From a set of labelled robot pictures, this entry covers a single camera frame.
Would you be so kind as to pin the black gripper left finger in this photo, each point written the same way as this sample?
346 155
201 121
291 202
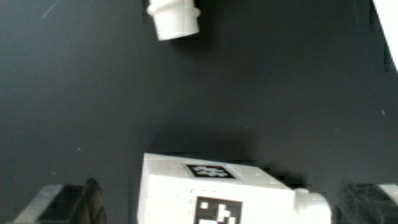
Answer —
66 204

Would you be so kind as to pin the white front barrier wall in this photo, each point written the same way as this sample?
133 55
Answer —
385 7

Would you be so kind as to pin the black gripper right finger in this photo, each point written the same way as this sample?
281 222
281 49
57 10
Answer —
366 204

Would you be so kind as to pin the white stool leg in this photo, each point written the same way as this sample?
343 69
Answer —
174 14
204 192

